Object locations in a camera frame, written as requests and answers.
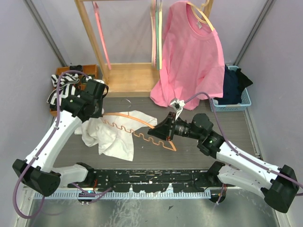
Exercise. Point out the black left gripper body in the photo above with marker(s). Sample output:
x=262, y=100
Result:
x=98, y=112

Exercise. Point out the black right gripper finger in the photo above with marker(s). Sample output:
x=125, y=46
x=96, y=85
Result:
x=164, y=126
x=160, y=134

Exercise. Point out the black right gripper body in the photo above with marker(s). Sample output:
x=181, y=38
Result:
x=177, y=128

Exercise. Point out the orange hanger with metal hook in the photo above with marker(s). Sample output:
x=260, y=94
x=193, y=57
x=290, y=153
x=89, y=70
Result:
x=144, y=103

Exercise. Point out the white t shirt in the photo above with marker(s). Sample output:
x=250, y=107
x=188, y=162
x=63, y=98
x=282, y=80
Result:
x=112, y=133

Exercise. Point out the yellow hanger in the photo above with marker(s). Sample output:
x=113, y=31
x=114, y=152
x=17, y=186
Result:
x=160, y=35

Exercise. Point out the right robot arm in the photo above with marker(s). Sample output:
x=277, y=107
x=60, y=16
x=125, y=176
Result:
x=278, y=186

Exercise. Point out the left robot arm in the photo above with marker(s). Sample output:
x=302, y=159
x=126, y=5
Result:
x=40, y=174

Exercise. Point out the black white striped shirt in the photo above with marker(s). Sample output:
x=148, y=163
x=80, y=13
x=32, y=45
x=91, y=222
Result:
x=68, y=86

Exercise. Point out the pink t shirt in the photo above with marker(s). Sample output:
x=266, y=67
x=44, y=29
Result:
x=192, y=60

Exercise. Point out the natural wood hanger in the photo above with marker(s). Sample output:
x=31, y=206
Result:
x=202, y=12

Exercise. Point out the light pink hanger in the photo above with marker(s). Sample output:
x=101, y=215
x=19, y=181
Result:
x=153, y=33

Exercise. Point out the green hanger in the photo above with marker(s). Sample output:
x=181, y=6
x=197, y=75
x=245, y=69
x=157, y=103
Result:
x=157, y=34

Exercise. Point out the green black rolled socks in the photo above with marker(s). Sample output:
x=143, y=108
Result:
x=85, y=79

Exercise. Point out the wooden clothes rack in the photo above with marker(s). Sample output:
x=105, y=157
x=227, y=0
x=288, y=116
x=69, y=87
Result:
x=124, y=79

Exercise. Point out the orange wooden organizer tray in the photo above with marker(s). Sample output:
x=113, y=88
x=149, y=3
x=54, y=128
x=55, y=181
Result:
x=87, y=69

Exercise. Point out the dark navy garment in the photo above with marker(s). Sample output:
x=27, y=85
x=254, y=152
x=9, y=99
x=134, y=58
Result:
x=231, y=92

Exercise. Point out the blue plastic basket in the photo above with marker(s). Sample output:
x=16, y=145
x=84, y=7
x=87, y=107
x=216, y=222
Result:
x=246, y=101

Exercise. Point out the black garment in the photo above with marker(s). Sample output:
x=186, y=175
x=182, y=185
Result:
x=243, y=80

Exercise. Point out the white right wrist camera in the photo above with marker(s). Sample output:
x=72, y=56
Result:
x=178, y=106

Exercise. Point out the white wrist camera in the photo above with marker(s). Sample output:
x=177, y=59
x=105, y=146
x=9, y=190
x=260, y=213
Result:
x=100, y=81
x=178, y=106

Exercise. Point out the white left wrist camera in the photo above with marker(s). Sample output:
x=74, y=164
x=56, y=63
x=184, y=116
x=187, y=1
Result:
x=100, y=81

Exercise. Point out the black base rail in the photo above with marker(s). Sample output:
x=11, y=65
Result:
x=150, y=181

